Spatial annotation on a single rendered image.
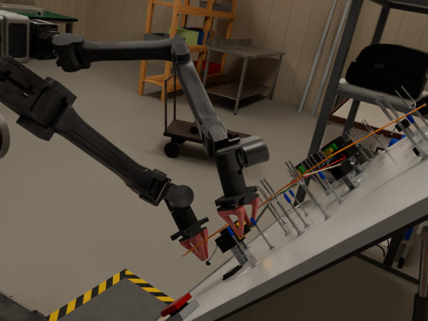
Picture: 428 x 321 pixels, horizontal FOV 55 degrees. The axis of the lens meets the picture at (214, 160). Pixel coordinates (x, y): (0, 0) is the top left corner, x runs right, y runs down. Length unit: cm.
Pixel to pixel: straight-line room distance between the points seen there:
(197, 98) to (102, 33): 973
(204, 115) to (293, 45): 752
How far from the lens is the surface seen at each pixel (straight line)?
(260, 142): 98
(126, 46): 138
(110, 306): 250
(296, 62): 853
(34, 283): 266
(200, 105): 110
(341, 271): 174
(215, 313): 73
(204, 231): 110
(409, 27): 824
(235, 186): 96
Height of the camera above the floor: 169
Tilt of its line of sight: 21 degrees down
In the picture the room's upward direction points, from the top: 11 degrees clockwise
